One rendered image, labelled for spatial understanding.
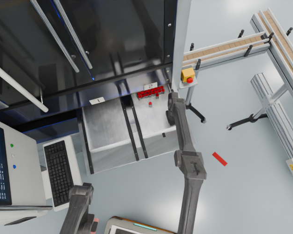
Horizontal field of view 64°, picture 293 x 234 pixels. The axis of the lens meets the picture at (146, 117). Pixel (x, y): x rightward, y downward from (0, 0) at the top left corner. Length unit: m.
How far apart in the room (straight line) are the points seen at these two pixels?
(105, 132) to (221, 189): 1.30
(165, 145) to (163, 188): 0.90
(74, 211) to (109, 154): 0.64
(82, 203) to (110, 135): 0.67
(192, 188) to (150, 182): 1.42
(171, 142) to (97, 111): 0.53
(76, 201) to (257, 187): 1.85
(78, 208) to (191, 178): 0.42
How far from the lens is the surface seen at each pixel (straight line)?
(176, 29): 1.11
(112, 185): 2.35
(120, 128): 1.51
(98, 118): 1.56
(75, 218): 0.90
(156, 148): 1.45
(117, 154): 1.47
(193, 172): 0.88
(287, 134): 2.05
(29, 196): 1.49
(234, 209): 2.38
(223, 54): 1.73
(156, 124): 1.49
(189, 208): 0.93
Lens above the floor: 2.29
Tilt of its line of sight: 69 degrees down
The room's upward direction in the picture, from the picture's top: 10 degrees counter-clockwise
